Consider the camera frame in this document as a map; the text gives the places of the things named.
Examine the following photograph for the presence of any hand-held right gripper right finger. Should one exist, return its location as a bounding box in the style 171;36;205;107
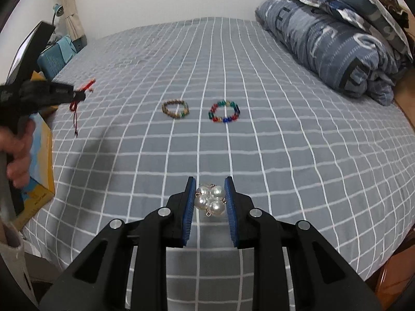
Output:
224;176;383;311

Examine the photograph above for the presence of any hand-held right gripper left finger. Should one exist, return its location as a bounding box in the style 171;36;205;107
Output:
39;176;197;311

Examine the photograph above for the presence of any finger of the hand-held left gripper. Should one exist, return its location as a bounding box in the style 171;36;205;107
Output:
40;82;87;104

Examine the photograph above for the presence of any white pearl bracelet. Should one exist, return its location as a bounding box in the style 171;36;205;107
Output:
194;183;226;217

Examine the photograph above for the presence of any red cord bracelet small gold tube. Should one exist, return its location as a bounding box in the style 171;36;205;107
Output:
70;78;96;136

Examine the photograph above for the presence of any blue and yellow cardboard box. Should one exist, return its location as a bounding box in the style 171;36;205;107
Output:
13;70;56;230

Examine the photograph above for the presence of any person's left hand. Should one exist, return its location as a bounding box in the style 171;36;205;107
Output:
0;120;36;189

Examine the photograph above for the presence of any teal bag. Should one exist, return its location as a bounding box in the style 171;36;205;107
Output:
37;37;78;80

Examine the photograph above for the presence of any beige curtain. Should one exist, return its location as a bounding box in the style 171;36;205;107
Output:
53;0;88;47

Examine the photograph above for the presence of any teal desk lamp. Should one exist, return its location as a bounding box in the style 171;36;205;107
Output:
52;4;64;28

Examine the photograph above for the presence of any folded blue grey duvet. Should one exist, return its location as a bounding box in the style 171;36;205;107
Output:
254;0;399;106

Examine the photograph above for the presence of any brown bead bracelet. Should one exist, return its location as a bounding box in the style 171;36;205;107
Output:
162;100;189;120

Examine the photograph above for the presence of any multicolour glass bead bracelet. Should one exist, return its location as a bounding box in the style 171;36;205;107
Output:
208;100;241;124

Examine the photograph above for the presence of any wooden bed frame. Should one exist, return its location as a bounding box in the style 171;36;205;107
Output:
366;71;415;299

